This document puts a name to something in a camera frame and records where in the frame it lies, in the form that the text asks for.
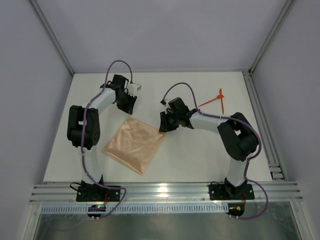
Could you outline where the peach cloth napkin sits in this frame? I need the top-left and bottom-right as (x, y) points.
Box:
(101, 117), (165, 176)

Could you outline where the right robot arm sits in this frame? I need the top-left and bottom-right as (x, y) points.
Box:
(159, 97), (260, 199)

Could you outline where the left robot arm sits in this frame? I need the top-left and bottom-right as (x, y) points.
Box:
(66, 74), (141, 195)

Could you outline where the orange plastic fork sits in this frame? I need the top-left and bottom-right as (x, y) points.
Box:
(198, 94), (225, 108)

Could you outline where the orange plastic knife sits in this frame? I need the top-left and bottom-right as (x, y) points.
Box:
(219, 88), (225, 115)

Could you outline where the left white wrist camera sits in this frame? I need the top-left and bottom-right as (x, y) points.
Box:
(127, 83), (142, 97)

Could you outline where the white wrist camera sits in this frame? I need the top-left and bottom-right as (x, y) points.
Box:
(127, 83), (142, 97)
(160, 99), (171, 113)

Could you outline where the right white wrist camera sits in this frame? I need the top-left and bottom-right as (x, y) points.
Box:
(160, 99), (171, 113)

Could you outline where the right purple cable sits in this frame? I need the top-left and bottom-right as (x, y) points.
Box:
(159, 82), (270, 221)

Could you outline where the perforated cable tray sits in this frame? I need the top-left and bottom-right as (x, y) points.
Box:
(40, 202), (229, 215)

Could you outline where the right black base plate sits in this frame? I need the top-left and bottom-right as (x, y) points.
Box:
(208, 181), (255, 201)

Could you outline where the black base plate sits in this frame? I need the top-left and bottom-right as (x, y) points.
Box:
(70, 184), (120, 202)
(208, 181), (255, 201)

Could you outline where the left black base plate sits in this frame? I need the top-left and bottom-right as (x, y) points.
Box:
(70, 184), (120, 202)

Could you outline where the left frame post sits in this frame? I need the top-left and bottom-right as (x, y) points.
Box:
(27, 0), (75, 77)

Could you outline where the frame post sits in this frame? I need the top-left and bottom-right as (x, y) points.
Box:
(248, 0), (297, 76)
(27, 0), (75, 77)

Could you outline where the right side aluminium rail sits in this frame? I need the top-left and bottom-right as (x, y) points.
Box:
(242, 70), (287, 182)

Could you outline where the aluminium rail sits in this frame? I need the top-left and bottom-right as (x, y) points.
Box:
(242, 70), (287, 182)
(29, 181), (303, 204)

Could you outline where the aluminium front rail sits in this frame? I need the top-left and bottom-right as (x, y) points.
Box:
(29, 181), (303, 204)

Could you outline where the right frame post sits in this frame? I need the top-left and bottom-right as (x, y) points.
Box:
(248, 0), (297, 76)

